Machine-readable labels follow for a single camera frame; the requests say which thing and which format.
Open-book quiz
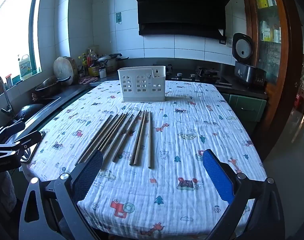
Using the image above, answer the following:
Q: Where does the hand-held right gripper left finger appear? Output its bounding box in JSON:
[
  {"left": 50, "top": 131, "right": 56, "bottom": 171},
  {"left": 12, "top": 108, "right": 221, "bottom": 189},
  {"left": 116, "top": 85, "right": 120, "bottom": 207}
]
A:
[{"left": 18, "top": 149, "right": 104, "bottom": 240}]

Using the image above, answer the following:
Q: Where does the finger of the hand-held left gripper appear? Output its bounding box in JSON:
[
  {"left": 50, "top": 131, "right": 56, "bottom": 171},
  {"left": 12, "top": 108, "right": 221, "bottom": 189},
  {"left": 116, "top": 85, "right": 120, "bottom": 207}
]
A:
[
  {"left": 0, "top": 130, "right": 43, "bottom": 157},
  {"left": 0, "top": 120, "right": 26, "bottom": 144}
]

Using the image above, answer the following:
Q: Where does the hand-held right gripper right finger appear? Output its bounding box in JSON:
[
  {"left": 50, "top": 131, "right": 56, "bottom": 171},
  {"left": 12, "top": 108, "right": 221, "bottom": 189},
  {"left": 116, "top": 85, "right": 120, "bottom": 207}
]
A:
[{"left": 202, "top": 149, "right": 285, "bottom": 240}]

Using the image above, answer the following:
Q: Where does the row of wooden chopsticks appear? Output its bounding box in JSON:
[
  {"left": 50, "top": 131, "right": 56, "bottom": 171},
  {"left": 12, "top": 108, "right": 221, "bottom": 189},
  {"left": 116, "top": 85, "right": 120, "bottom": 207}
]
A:
[{"left": 74, "top": 109, "right": 153, "bottom": 169}]

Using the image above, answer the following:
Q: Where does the white plastic utensil holder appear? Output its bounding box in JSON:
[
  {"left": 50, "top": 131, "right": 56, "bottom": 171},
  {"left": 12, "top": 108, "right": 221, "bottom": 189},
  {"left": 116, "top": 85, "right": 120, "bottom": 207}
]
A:
[{"left": 117, "top": 65, "right": 166, "bottom": 103}]

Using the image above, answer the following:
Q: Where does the person's left forearm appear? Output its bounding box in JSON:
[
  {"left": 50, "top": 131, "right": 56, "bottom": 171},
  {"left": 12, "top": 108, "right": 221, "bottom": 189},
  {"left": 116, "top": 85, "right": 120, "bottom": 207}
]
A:
[{"left": 0, "top": 171, "right": 18, "bottom": 213}]

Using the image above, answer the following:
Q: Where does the steel sink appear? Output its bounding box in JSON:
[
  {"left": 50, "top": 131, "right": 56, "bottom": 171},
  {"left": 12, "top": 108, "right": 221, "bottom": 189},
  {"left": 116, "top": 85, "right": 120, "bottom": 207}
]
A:
[{"left": 0, "top": 96, "right": 61, "bottom": 143}]

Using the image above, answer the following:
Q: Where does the steel faucet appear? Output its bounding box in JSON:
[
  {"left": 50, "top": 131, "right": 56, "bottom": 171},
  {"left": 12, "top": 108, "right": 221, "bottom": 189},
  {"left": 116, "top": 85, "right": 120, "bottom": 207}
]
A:
[{"left": 0, "top": 74, "right": 14, "bottom": 117}]

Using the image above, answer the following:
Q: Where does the white printed tablecloth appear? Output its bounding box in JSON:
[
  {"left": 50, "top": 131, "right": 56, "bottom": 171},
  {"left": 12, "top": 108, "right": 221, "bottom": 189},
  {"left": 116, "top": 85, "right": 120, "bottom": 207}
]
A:
[{"left": 22, "top": 80, "right": 268, "bottom": 237}]

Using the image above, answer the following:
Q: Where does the detergent jug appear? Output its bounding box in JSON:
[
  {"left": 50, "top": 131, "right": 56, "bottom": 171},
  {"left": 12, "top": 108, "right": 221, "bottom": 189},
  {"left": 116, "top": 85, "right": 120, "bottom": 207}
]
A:
[{"left": 18, "top": 54, "right": 33, "bottom": 78}]

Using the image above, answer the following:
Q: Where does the green cabinet door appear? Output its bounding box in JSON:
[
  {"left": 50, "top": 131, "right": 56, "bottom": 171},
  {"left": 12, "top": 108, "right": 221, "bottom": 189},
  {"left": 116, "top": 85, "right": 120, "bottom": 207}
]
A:
[{"left": 222, "top": 92, "right": 267, "bottom": 130}]

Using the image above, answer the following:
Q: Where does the round wooden cutting board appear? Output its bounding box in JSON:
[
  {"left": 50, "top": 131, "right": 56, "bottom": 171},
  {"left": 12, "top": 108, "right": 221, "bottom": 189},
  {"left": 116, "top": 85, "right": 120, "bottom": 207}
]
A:
[{"left": 53, "top": 56, "right": 79, "bottom": 85}]

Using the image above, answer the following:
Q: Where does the pink cloth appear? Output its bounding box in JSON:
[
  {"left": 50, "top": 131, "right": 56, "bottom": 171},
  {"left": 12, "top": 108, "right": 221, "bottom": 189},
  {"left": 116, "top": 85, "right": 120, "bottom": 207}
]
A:
[{"left": 78, "top": 76, "right": 99, "bottom": 85}]

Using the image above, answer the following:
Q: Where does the green bottle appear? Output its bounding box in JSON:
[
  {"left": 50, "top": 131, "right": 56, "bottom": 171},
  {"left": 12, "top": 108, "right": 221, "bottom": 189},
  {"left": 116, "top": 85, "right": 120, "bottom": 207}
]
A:
[{"left": 81, "top": 53, "right": 89, "bottom": 77}]

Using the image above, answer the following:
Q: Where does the window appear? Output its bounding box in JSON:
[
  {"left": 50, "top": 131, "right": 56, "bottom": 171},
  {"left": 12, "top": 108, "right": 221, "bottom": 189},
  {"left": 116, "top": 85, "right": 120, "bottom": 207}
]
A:
[{"left": 0, "top": 0, "right": 43, "bottom": 88}]

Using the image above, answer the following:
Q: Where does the black gas stove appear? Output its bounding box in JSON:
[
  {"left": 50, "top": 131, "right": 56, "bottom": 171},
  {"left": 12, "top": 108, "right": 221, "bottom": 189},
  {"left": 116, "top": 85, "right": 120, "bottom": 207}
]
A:
[{"left": 164, "top": 65, "right": 232, "bottom": 85}]

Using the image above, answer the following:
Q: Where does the black rice cooker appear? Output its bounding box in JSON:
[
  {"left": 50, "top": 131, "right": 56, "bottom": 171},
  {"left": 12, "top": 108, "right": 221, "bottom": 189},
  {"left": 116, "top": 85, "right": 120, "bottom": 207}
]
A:
[{"left": 232, "top": 32, "right": 267, "bottom": 88}]

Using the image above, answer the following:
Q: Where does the steel pressure cooker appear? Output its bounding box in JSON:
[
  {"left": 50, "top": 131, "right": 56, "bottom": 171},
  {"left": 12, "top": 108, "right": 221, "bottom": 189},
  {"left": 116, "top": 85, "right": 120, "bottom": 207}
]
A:
[{"left": 97, "top": 52, "right": 129, "bottom": 74}]

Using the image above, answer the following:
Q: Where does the wooden glass-door cabinet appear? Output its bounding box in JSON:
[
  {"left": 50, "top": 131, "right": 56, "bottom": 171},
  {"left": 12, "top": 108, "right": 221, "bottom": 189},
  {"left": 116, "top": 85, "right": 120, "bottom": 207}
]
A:
[{"left": 239, "top": 0, "right": 304, "bottom": 135}]

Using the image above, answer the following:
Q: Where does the black range hood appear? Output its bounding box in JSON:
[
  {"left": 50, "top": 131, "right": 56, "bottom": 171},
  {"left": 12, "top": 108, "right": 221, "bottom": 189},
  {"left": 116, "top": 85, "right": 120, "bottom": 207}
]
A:
[{"left": 128, "top": 0, "right": 234, "bottom": 40}]

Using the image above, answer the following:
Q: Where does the black wok with handle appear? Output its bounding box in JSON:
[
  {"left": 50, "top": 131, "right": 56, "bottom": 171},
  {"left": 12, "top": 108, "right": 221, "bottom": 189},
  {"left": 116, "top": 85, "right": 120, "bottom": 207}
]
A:
[{"left": 35, "top": 76, "right": 71, "bottom": 98}]

